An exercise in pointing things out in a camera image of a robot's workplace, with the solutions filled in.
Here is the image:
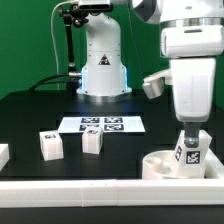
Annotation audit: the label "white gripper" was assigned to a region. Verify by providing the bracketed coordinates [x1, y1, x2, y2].
[143, 57, 216, 148]

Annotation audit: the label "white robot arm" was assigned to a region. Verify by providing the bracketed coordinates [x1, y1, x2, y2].
[77, 0, 224, 148]

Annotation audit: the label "white sheet with tags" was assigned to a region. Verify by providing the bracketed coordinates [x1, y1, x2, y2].
[58, 116, 145, 133]

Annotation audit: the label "white block at left edge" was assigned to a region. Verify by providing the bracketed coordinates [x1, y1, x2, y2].
[0, 144, 9, 171]

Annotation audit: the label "white obstacle wall frame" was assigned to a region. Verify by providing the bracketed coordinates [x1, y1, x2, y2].
[0, 156, 224, 208]

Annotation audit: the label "black cables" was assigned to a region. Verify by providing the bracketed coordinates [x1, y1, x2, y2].
[28, 73, 81, 92]

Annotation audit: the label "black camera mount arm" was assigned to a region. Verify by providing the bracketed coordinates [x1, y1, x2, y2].
[59, 5, 88, 93]

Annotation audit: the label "white cable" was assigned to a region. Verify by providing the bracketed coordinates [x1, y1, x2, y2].
[50, 0, 79, 91]

